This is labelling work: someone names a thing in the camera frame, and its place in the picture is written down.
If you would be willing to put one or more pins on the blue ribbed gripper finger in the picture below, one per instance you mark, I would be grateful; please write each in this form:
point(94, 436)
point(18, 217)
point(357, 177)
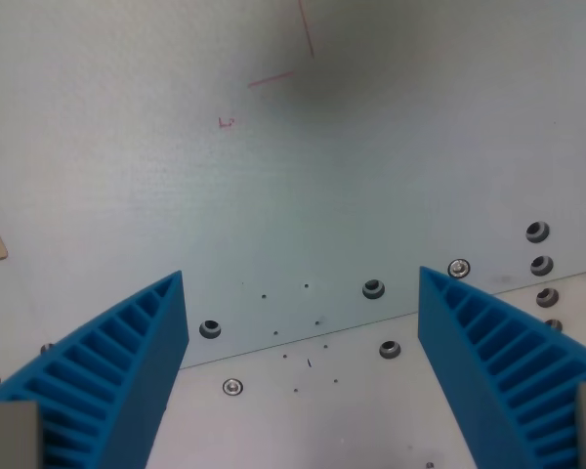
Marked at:
point(127, 361)
point(488, 337)

